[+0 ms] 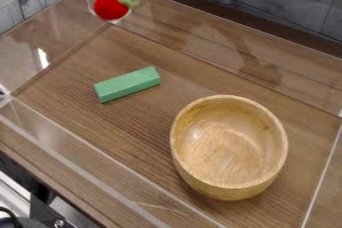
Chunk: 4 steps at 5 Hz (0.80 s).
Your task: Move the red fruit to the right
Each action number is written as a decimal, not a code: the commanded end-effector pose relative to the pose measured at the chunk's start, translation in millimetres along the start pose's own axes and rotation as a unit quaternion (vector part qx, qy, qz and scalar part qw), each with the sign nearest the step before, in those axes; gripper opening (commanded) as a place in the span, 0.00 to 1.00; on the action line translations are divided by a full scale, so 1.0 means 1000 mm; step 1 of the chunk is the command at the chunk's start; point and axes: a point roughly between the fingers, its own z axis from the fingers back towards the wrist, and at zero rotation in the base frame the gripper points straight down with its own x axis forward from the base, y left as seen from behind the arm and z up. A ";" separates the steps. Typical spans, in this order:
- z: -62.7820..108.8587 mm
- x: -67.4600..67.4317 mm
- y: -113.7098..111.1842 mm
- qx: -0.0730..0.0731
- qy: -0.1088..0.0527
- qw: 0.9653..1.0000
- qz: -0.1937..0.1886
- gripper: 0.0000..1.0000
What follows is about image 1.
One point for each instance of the clear acrylic enclosure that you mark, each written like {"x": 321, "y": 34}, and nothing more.
{"x": 101, "y": 153}

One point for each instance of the green rectangular block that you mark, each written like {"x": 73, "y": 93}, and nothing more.
{"x": 127, "y": 84}

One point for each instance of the wooden bowl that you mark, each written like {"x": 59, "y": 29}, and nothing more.
{"x": 228, "y": 147}

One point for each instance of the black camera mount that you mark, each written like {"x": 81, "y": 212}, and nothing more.
{"x": 41, "y": 217}

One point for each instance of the red felt strawberry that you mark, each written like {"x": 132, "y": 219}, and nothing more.
{"x": 113, "y": 9}

